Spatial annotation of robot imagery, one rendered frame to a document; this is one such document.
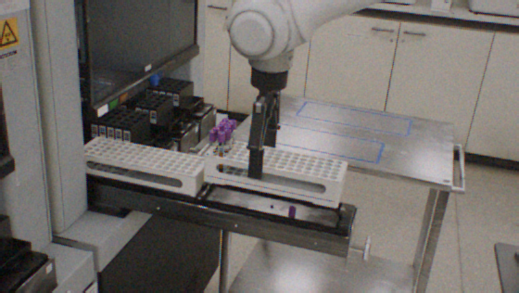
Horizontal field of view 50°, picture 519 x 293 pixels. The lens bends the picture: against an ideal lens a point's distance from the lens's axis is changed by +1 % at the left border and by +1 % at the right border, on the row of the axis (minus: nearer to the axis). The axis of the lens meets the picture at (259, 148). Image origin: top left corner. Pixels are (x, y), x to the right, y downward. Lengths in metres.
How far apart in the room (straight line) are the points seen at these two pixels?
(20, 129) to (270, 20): 0.50
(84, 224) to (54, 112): 0.29
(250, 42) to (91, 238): 0.60
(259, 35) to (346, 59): 2.62
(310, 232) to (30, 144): 0.58
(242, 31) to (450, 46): 2.63
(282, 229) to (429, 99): 2.42
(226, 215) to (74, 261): 0.32
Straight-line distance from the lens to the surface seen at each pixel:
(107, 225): 1.31
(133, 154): 1.33
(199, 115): 1.68
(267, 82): 1.10
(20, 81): 1.07
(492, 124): 3.58
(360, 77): 3.48
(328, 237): 1.18
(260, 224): 1.20
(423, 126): 1.79
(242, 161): 1.17
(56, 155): 1.20
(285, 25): 0.88
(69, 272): 1.18
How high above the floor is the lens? 1.44
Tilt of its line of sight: 25 degrees down
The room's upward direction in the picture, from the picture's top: 5 degrees clockwise
